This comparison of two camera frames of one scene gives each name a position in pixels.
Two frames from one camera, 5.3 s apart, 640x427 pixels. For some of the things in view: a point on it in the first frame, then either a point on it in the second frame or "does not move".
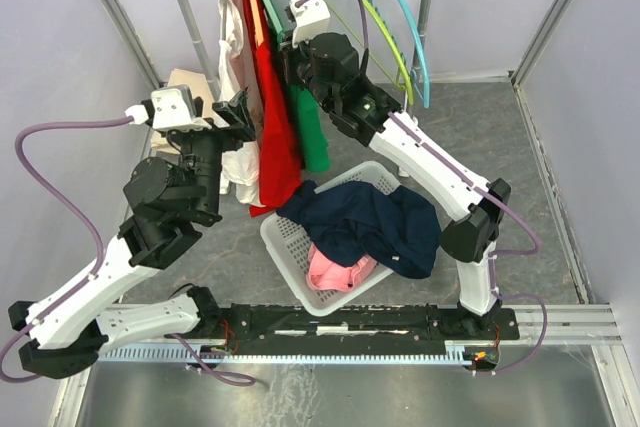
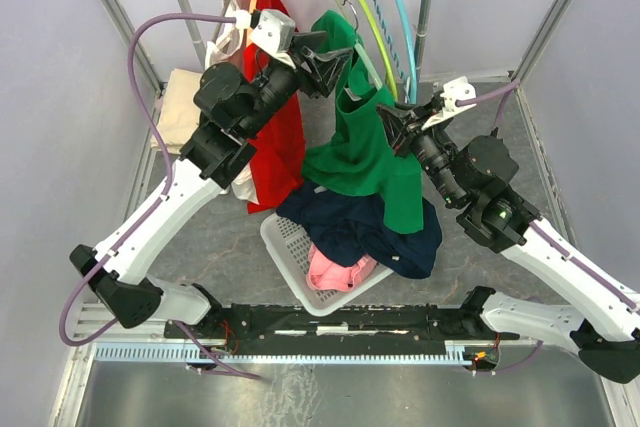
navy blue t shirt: (351, 223) does not move
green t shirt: (309, 129) → (360, 156)
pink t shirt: (324, 275) does not move
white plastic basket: (289, 240) does not move
